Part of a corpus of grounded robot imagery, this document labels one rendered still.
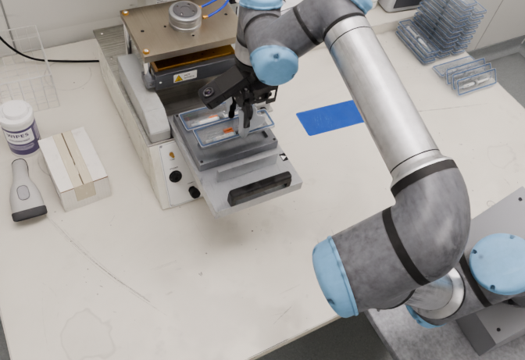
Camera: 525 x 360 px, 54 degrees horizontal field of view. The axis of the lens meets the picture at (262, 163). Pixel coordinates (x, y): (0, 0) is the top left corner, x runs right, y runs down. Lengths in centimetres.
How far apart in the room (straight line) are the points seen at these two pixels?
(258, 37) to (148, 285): 67
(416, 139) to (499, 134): 113
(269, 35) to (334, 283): 41
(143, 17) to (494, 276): 97
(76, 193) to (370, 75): 83
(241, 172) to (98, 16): 87
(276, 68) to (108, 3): 104
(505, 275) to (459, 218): 39
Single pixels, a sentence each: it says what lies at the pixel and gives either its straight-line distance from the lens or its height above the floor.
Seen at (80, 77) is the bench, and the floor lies 75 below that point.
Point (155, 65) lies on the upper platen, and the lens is 130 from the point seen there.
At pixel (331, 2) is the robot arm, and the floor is 146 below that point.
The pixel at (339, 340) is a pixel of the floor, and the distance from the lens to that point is 211.
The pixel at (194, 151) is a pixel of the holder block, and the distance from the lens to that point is 119.
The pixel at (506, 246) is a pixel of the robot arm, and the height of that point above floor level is 111.
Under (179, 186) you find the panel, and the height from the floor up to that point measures 81.
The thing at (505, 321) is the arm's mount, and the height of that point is 87.
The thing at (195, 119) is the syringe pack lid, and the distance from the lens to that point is 124.
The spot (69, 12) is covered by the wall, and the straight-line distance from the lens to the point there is 181.
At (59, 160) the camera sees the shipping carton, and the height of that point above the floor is 84.
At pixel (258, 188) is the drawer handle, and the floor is 101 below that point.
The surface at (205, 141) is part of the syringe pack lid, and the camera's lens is 115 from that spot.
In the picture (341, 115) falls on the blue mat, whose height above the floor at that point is 75.
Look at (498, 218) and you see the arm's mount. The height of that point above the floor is 96.
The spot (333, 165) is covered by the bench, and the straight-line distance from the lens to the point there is 154.
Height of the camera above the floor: 192
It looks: 52 degrees down
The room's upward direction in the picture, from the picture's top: 12 degrees clockwise
